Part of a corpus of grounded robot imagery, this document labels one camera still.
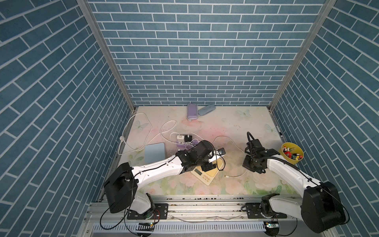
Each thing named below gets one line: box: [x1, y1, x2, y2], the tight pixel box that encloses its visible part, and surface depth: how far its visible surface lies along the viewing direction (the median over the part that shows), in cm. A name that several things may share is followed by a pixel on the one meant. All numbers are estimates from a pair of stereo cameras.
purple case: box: [187, 103, 198, 122], surface depth 118 cm
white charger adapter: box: [176, 134, 185, 143], surface depth 95 cm
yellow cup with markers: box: [279, 142, 304, 165], surface depth 84 cm
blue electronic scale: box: [144, 142, 166, 165], surface depth 99 cm
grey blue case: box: [197, 104, 216, 117], surface depth 120 cm
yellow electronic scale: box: [190, 158, 224, 187], surface depth 86 cm
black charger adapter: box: [184, 135, 193, 143], surface depth 96 cm
